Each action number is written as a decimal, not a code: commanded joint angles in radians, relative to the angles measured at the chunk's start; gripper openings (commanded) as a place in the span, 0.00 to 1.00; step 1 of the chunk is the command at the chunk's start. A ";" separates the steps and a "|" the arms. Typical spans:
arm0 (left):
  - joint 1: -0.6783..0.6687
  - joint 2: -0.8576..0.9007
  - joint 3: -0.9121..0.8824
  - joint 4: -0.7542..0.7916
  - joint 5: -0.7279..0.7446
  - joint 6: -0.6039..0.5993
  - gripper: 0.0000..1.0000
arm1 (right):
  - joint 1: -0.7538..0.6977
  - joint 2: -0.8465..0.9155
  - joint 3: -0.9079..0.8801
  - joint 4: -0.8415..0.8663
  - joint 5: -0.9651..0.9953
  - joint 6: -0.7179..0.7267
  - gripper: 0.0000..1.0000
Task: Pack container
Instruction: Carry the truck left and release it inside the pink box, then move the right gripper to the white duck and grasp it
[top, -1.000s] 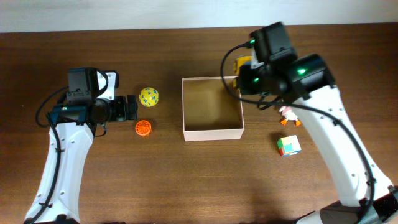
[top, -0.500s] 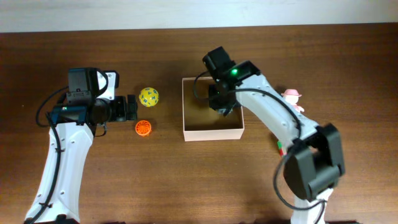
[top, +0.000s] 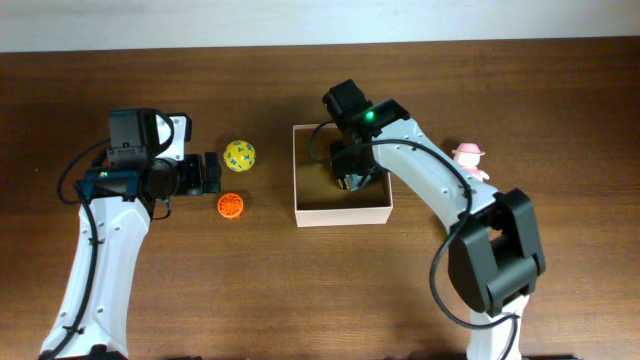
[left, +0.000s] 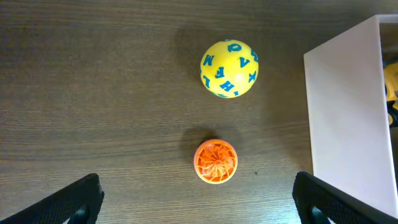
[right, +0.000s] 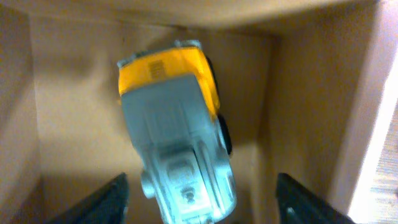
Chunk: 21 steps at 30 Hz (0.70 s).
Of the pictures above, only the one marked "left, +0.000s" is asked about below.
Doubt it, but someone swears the pink open cardboard box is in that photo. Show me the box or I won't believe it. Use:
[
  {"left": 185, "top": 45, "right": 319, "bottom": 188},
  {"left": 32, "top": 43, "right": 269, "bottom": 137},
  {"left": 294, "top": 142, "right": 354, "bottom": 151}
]
[{"left": 303, "top": 14, "right": 397, "bottom": 217}]

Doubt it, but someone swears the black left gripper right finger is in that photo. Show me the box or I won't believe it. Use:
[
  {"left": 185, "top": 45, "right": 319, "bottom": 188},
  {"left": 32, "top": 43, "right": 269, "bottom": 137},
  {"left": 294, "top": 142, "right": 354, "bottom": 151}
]
[{"left": 292, "top": 171, "right": 397, "bottom": 224}]

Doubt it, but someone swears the yellow and grey toy truck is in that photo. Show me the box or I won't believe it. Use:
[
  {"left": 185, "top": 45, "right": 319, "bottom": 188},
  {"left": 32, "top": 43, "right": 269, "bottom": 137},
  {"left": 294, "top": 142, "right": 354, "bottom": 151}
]
[{"left": 383, "top": 61, "right": 397, "bottom": 128}]

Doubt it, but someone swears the orange ribbed plastic toy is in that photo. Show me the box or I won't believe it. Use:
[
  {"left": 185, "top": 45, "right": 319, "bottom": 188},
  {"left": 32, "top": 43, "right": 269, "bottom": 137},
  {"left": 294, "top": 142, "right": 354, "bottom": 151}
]
[{"left": 193, "top": 139, "right": 238, "bottom": 184}]

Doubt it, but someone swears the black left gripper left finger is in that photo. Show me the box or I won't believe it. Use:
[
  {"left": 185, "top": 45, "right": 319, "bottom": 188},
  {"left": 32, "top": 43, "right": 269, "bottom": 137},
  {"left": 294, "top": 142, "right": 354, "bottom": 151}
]
[{"left": 1, "top": 173, "right": 104, "bottom": 224}]

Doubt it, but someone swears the yellow ball with blue letters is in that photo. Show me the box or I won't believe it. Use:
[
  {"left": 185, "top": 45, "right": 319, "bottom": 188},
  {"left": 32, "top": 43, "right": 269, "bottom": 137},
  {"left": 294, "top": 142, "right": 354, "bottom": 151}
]
[{"left": 200, "top": 39, "right": 259, "bottom": 98}]

